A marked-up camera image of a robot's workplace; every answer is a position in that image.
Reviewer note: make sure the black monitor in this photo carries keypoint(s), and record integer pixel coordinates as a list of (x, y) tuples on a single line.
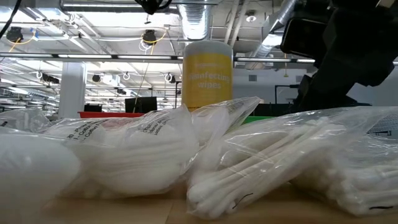
[(141, 104)]

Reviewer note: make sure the red plastic mesh basket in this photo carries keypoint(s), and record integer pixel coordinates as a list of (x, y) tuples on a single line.
[(105, 114)]

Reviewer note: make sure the white square pillar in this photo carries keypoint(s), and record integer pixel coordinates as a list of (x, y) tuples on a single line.
[(72, 90)]

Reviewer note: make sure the yellow disinfecting wipes canister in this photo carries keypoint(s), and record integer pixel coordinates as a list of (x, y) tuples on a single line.
[(206, 77)]

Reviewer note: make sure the cotton pack bag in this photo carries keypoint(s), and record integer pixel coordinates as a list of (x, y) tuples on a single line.
[(28, 174), (133, 161)]

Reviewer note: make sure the black ceiling-mounted device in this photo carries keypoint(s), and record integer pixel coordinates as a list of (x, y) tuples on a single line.
[(14, 33), (149, 36)]

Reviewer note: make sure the silver ventilation duct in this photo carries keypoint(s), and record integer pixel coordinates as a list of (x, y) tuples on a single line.
[(273, 28), (195, 18)]

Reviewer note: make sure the green plastic mesh basket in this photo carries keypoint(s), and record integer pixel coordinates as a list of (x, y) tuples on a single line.
[(255, 119)]

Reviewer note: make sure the black metal stand frame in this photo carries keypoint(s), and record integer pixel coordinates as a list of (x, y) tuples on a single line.
[(286, 86)]

